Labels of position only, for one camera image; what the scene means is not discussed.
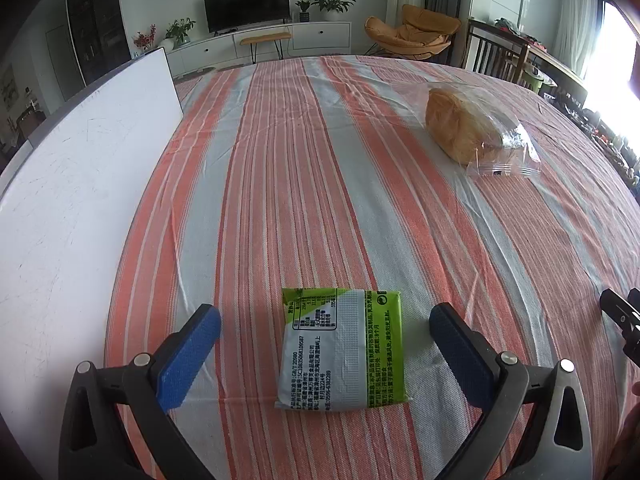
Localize green white snack packet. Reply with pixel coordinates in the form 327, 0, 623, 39
276, 288, 409, 412

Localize bread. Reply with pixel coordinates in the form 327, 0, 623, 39
404, 81, 541, 176

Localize white board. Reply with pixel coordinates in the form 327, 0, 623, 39
1, 49, 182, 476

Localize striped red grey tablecloth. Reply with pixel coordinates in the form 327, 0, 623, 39
105, 56, 639, 479

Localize wooden side table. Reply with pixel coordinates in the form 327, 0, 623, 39
462, 20, 587, 107

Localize orange lounge chair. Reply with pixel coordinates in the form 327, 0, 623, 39
364, 4, 461, 61

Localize white tv cabinet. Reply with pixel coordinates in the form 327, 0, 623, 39
166, 22, 352, 79

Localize red flower vase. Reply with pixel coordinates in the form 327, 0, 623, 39
132, 24, 156, 55

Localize green potted plant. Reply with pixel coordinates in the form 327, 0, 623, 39
312, 0, 357, 21

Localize dark display cabinet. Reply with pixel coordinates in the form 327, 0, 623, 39
65, 0, 131, 86

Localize small potted plant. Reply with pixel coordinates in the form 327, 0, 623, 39
160, 18, 196, 52

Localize wooden stool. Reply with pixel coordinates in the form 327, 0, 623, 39
240, 32, 293, 64

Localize black television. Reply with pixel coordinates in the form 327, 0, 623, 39
204, 0, 291, 32

